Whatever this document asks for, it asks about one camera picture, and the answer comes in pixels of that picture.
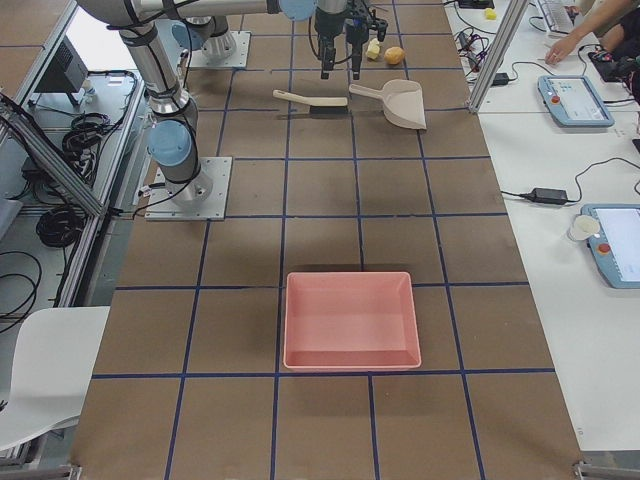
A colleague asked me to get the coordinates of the near teach pendant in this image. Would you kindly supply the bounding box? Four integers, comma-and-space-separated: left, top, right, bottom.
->
580, 204, 639, 289

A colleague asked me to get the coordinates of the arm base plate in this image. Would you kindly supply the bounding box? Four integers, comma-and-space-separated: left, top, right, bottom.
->
144, 157, 233, 221
190, 30, 251, 70

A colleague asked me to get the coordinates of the beige hand brush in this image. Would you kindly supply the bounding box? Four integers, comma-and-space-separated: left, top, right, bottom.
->
272, 89, 349, 116

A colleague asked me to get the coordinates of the black power adapter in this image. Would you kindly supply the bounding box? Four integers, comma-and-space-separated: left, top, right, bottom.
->
529, 187, 569, 205

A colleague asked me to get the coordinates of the brown potato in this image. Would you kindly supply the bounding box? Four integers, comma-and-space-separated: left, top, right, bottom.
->
383, 46, 406, 66

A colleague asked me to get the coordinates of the pink plastic bin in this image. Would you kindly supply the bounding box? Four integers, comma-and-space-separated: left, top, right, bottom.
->
283, 272, 422, 372

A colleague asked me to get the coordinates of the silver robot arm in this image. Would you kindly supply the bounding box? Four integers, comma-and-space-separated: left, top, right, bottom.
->
78, 1, 349, 206
171, 1, 388, 80

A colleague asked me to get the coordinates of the white chair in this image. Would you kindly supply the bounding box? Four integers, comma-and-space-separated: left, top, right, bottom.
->
1, 306, 110, 451

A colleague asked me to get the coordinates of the white keyboard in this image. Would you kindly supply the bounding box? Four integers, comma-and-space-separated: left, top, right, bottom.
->
534, 0, 574, 37

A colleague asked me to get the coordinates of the teach pendant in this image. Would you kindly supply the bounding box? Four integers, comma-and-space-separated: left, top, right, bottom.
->
580, 204, 639, 289
537, 75, 615, 128

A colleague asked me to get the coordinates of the far teach pendant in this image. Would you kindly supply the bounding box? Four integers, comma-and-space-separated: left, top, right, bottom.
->
537, 75, 615, 128

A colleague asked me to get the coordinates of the aluminium frame post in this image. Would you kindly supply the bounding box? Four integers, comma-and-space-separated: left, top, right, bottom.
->
467, 0, 528, 114

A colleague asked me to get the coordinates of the person hand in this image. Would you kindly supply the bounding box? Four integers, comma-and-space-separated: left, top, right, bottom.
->
544, 36, 579, 65

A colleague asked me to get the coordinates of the yellow bread piece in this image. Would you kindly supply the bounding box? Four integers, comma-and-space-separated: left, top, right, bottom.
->
366, 38, 382, 61

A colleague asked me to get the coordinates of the beige plastic dustpan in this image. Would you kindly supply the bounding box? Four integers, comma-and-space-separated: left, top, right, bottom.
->
349, 79, 427, 130

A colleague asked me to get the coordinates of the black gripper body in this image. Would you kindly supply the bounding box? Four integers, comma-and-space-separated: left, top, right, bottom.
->
314, 0, 347, 36
346, 0, 388, 46

